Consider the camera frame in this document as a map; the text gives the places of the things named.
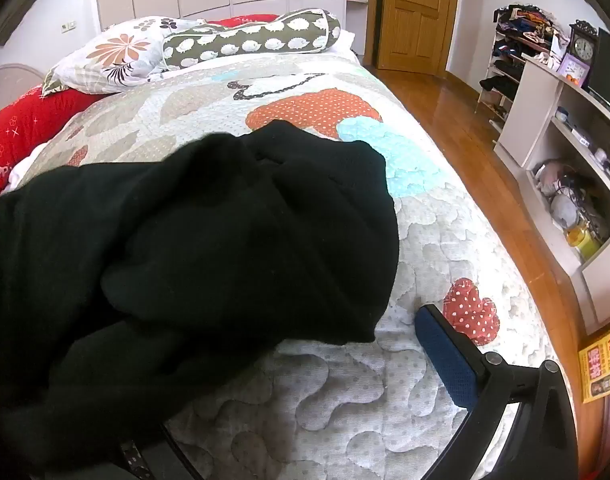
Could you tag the black pants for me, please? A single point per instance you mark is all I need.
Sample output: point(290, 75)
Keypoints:
point(195, 240)

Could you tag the wooden door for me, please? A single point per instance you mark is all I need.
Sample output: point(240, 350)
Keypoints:
point(417, 15)

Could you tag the red pillow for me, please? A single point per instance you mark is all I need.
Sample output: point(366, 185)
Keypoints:
point(25, 130)

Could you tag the yellow jar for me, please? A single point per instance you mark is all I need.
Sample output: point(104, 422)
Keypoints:
point(584, 244)

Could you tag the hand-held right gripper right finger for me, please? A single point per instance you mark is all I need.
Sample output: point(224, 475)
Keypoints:
point(447, 355)

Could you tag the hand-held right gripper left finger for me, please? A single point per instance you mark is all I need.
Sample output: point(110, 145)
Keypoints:
point(135, 460)

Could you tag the printed quilt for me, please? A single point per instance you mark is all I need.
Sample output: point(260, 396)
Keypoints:
point(435, 240)

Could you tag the white cabinet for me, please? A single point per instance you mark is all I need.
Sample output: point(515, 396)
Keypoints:
point(530, 110)

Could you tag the white shoe rack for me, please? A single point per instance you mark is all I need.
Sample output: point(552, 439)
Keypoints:
point(505, 75)

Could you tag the wall outlet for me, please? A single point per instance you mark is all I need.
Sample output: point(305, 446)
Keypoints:
point(69, 25)

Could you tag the sheep print bolster pillow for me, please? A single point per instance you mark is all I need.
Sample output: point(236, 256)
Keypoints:
point(255, 35)

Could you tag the white corner shelf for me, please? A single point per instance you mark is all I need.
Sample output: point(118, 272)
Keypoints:
point(357, 5)

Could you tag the dark wooden clock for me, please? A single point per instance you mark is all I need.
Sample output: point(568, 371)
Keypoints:
point(582, 47)

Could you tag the grey headboard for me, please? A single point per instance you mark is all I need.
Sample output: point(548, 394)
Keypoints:
point(15, 85)

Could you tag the floral pillow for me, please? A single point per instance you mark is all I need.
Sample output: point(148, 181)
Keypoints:
point(110, 55)

